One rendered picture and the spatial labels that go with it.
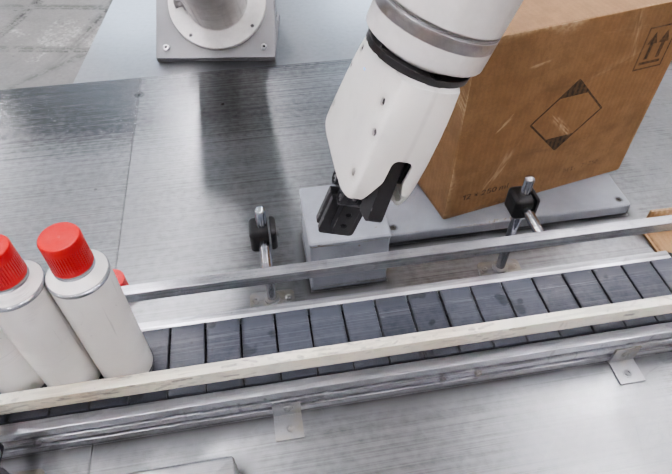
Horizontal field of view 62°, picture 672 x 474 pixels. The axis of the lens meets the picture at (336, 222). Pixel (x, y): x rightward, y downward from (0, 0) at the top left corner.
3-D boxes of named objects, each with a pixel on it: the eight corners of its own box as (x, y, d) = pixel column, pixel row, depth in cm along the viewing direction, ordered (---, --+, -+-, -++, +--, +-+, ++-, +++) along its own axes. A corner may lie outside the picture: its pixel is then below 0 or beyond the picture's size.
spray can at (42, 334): (45, 404, 55) (-62, 278, 41) (56, 358, 59) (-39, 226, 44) (99, 398, 56) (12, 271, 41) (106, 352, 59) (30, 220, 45)
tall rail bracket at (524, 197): (504, 306, 70) (539, 214, 58) (484, 262, 74) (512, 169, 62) (529, 303, 70) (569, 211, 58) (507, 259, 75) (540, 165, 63)
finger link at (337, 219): (343, 167, 43) (315, 226, 48) (350, 195, 41) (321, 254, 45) (380, 173, 44) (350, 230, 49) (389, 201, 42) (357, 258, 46)
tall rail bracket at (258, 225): (264, 341, 66) (248, 251, 54) (259, 292, 71) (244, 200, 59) (291, 337, 66) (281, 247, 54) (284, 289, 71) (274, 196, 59)
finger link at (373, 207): (400, 110, 37) (367, 118, 43) (383, 224, 38) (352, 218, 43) (415, 113, 38) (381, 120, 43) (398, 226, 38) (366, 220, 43)
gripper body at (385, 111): (359, -13, 38) (309, 118, 46) (394, 65, 32) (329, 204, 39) (452, 15, 41) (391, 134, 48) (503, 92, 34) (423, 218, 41)
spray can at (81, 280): (104, 396, 56) (20, 269, 41) (101, 352, 59) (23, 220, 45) (157, 380, 57) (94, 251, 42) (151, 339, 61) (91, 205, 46)
